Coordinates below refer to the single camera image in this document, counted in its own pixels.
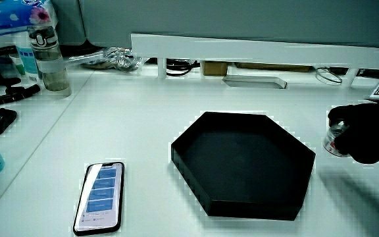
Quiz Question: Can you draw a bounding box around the flat brown board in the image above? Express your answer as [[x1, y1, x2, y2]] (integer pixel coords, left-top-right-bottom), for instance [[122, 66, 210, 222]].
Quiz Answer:
[[234, 62, 313, 73]]

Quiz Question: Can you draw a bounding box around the black smartphone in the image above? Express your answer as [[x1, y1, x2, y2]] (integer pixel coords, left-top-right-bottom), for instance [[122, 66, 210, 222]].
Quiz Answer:
[[72, 161, 126, 237]]

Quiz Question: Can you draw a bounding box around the white desk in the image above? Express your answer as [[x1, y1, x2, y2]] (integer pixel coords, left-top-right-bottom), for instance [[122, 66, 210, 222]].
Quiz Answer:
[[0, 64, 379, 237]]

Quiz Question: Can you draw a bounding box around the small clear plastic jar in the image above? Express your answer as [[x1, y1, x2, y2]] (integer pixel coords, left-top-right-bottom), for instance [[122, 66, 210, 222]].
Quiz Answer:
[[322, 118, 351, 158]]

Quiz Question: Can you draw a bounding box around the black cable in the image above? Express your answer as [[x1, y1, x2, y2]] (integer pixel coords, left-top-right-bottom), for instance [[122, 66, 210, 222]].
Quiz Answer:
[[164, 58, 201, 77]]

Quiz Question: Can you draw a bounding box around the small brown cardboard box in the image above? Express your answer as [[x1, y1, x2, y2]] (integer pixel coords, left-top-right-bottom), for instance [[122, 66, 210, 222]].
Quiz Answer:
[[201, 61, 229, 77]]

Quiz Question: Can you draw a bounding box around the flat grey tray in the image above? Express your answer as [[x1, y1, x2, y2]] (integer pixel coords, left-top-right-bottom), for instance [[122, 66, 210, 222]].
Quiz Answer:
[[222, 74, 288, 90]]

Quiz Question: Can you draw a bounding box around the white bottle with blue label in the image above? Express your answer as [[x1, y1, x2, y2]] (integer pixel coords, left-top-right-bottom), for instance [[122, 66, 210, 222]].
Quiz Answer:
[[11, 31, 43, 84]]

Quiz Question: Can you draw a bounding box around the person's right hand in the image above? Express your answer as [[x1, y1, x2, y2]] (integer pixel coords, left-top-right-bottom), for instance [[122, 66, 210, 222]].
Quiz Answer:
[[327, 80, 379, 165]]

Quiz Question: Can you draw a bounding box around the clear water bottle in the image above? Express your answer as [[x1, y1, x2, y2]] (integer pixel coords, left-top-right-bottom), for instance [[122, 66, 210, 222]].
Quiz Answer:
[[27, 25, 72, 98]]

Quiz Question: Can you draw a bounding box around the white desk shelf riser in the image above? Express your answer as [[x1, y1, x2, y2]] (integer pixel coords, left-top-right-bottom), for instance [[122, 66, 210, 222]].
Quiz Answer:
[[130, 32, 379, 89]]

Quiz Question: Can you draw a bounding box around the clear tape roll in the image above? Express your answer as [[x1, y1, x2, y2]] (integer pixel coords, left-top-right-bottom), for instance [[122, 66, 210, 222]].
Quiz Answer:
[[315, 66, 343, 86]]

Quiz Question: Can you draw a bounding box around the black handle tool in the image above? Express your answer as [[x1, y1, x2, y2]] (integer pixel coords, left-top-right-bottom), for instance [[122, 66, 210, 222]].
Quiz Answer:
[[0, 84, 41, 107]]

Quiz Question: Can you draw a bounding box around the crumpled clear plastic bag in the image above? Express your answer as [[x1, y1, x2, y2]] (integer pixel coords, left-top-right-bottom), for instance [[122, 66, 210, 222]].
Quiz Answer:
[[66, 47, 146, 72]]

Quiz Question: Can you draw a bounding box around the blue tissue pack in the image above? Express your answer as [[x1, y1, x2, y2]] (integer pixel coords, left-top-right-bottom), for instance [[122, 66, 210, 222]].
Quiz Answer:
[[0, 0, 59, 38]]

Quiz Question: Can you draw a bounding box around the black hexagonal tray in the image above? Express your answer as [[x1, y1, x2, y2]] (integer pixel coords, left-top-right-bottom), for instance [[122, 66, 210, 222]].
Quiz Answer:
[[170, 111, 316, 222]]

